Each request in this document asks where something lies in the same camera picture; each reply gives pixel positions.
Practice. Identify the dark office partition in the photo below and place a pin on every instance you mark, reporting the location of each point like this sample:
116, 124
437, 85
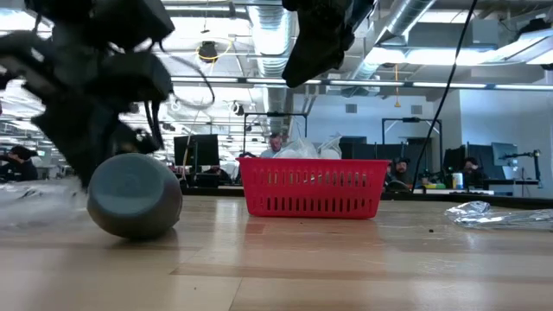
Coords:
367, 152

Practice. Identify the black metal stand frame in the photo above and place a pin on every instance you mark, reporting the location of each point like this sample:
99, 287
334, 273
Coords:
411, 119
276, 114

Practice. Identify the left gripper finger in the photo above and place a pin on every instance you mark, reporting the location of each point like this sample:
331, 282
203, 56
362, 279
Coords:
82, 138

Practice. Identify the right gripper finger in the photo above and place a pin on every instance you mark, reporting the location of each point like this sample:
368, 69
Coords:
315, 56

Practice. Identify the plastic nail file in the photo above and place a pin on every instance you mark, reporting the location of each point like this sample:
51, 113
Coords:
475, 216

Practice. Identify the grey monitor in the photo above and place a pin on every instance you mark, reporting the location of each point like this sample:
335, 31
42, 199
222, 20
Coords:
504, 153

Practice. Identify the slanted silver ventilation duct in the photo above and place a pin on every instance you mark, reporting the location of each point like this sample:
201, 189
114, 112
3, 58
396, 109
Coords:
404, 17

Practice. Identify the person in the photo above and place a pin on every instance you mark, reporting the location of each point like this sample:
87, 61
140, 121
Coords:
218, 173
19, 170
473, 173
274, 149
401, 170

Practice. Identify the large black monitor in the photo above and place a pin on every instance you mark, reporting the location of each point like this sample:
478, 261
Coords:
198, 149

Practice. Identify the clear bag with black print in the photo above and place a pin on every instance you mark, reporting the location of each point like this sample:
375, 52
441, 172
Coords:
34, 207

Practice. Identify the red plastic basket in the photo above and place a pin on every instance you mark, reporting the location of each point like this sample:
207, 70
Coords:
311, 207

